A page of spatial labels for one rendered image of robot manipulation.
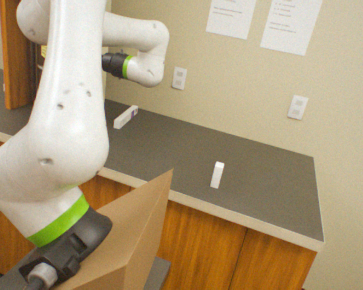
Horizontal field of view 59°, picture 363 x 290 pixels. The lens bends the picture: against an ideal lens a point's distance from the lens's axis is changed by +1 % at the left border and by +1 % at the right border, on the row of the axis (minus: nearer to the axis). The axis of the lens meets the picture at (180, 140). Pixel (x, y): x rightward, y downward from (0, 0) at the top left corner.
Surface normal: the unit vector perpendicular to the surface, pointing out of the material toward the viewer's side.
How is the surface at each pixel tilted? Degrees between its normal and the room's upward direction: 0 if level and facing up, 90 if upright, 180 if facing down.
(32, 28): 110
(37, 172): 105
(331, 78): 90
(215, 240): 90
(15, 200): 116
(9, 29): 90
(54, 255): 36
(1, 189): 100
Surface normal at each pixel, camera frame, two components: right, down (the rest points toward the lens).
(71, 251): 0.70, -0.58
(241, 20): -0.33, 0.33
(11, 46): 0.93, 0.28
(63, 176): 0.17, 0.65
